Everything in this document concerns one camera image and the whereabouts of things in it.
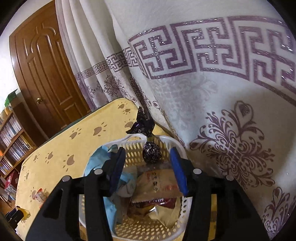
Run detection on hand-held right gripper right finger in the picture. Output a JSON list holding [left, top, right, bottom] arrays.
[[169, 146, 270, 241]]

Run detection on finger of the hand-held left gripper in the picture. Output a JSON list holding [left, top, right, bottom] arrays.
[[5, 207, 23, 229]]

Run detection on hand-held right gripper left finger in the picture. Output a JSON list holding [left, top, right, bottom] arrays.
[[25, 146, 126, 241]]

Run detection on light blue snack packet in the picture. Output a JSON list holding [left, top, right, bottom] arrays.
[[84, 145, 137, 234]]

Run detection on tan printed snack packet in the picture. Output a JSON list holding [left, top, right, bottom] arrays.
[[132, 166, 184, 203]]

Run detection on dark twisted wrapper candy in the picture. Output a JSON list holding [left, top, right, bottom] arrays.
[[125, 107, 162, 164]]

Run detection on white plastic mesh basket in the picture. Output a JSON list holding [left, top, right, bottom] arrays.
[[79, 134, 216, 241]]

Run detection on orange jelly candy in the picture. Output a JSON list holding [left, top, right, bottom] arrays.
[[17, 207, 31, 220]]

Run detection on clear red-edged snack packet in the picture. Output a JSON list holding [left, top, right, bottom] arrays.
[[31, 188, 48, 203]]

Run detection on red white box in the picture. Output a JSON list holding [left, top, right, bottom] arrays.
[[5, 171, 20, 189]]

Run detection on red brown snack stick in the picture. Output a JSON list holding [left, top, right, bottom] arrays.
[[132, 196, 178, 208]]

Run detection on cream orange snack packet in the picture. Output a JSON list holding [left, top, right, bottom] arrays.
[[129, 199, 182, 229]]

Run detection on white purple patterned curtain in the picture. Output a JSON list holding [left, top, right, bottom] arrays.
[[55, 0, 296, 239]]

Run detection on rows of books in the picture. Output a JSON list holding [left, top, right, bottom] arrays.
[[0, 113, 31, 176]]

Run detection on wooden bookshelf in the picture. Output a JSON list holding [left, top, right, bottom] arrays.
[[0, 102, 38, 209]]

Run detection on green box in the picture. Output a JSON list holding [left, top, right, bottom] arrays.
[[5, 92, 18, 105]]

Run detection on brown wooden door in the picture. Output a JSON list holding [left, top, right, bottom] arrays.
[[9, 0, 92, 139]]

